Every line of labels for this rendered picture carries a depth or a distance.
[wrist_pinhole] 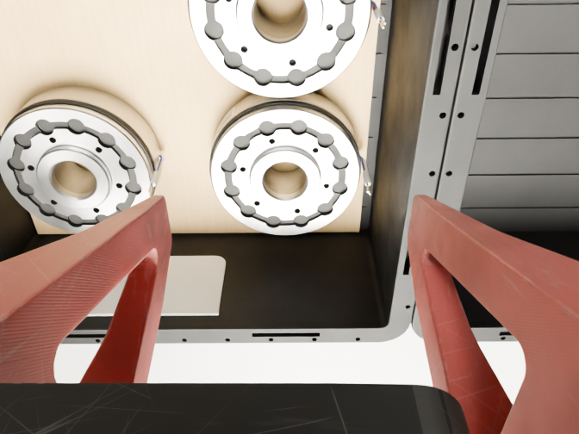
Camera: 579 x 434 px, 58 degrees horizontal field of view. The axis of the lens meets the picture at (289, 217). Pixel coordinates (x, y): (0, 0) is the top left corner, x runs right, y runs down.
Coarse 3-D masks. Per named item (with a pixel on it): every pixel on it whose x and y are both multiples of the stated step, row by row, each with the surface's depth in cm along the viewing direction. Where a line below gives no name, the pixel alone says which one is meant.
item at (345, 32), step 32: (192, 0) 29; (224, 0) 29; (352, 0) 29; (224, 32) 30; (320, 32) 30; (352, 32) 30; (224, 64) 31; (256, 64) 31; (288, 64) 31; (320, 64) 31; (288, 96) 32
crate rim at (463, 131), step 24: (480, 0) 22; (504, 0) 22; (480, 24) 23; (480, 48) 23; (480, 72) 25; (456, 96) 25; (480, 96) 25; (456, 120) 25; (480, 120) 25; (456, 144) 26; (456, 168) 27; (456, 192) 28; (480, 336) 35; (504, 336) 35
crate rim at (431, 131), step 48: (432, 48) 23; (432, 96) 25; (432, 144) 26; (432, 192) 28; (96, 336) 35; (192, 336) 35; (240, 336) 35; (288, 336) 35; (336, 336) 35; (384, 336) 35
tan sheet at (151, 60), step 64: (0, 0) 32; (64, 0) 32; (128, 0) 32; (0, 64) 34; (64, 64) 34; (128, 64) 34; (192, 64) 34; (0, 128) 37; (192, 128) 37; (192, 192) 40
